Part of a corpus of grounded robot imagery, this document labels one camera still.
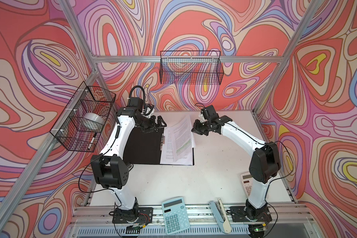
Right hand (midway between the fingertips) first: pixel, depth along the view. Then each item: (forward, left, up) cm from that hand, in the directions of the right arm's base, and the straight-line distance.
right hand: (192, 132), depth 88 cm
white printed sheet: (-8, +16, -14) cm, 23 cm away
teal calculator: (-41, +11, -13) cm, 44 cm away
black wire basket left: (-6, +55, +19) cm, 58 cm away
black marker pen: (-9, +51, +11) cm, 53 cm away
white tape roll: (-2, +50, +18) cm, 53 cm away
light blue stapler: (-42, -11, -12) cm, 45 cm away
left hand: (0, +18, +8) cm, 20 cm away
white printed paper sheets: (+1, +6, -8) cm, 10 cm away
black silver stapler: (-15, +38, -13) cm, 43 cm away
